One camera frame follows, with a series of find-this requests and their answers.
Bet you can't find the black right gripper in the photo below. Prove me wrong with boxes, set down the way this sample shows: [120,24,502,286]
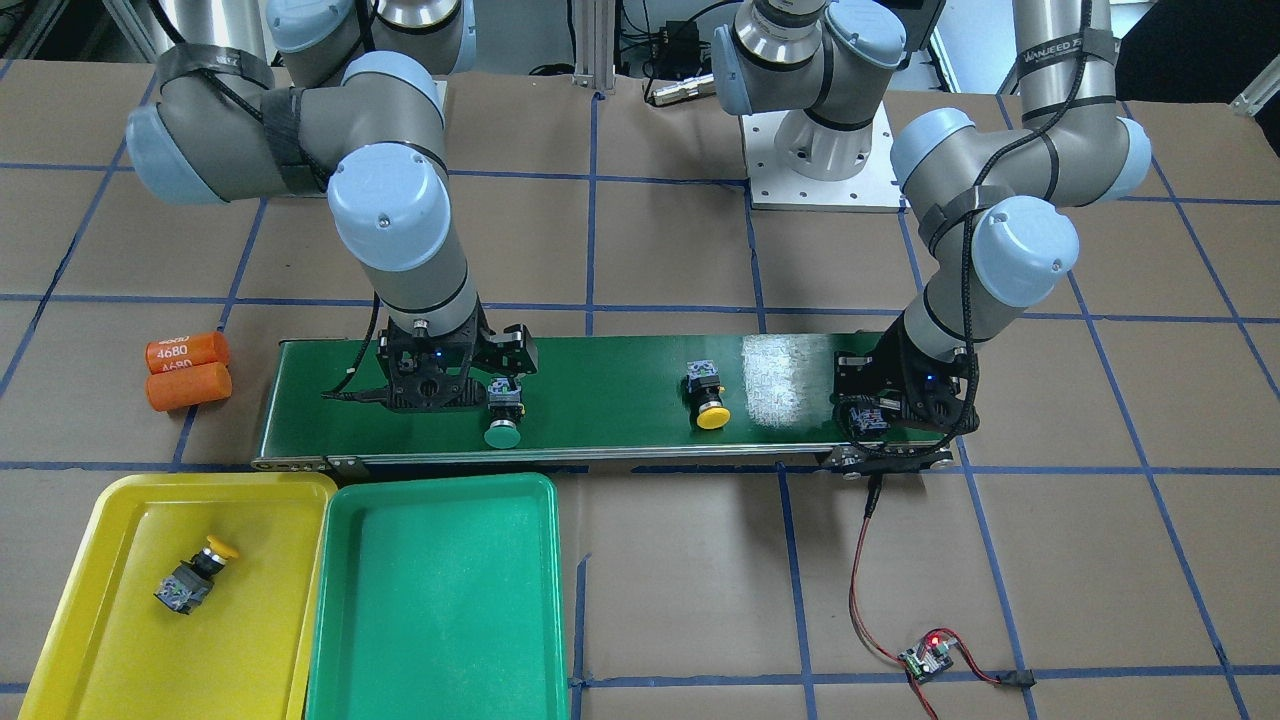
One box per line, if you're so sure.
[320,304,538,413]

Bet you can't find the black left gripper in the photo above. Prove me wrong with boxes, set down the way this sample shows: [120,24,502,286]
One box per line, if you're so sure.
[833,318,980,461]

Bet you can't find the green push button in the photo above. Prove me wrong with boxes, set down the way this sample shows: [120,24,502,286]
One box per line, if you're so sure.
[483,377,525,450]

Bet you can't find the yellow push button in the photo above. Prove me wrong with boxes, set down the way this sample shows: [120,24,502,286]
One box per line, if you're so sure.
[154,534,241,615]
[684,359,731,430]

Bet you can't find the orange cylinder labelled 4680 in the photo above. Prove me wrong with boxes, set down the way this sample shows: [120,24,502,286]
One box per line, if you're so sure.
[143,331,230,374]

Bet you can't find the plain orange cylinder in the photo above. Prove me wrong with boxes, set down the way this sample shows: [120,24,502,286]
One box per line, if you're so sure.
[145,363,233,413]

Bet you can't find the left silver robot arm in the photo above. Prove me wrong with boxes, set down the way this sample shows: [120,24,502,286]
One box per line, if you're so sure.
[710,1,1152,460]

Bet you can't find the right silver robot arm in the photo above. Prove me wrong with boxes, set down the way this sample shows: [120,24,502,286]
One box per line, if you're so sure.
[125,1,538,413]

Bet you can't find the green conveyor belt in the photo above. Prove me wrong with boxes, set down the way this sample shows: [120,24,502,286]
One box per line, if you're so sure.
[253,333,952,477]

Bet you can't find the green plastic tray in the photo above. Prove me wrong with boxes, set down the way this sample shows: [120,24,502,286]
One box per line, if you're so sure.
[305,473,570,719]

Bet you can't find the small red-lit circuit board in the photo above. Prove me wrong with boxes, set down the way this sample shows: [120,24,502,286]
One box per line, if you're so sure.
[897,629,957,684]

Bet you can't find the yellow plastic tray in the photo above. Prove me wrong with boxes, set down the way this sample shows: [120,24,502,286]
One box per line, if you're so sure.
[20,473,335,719]

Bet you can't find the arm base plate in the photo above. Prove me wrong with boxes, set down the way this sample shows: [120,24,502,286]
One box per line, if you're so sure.
[740,105,902,213]

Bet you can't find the red black wire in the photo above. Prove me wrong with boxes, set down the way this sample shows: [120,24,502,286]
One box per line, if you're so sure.
[849,475,1036,720]

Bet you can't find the aluminium frame post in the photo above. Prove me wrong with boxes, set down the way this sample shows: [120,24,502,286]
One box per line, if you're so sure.
[570,0,620,95]

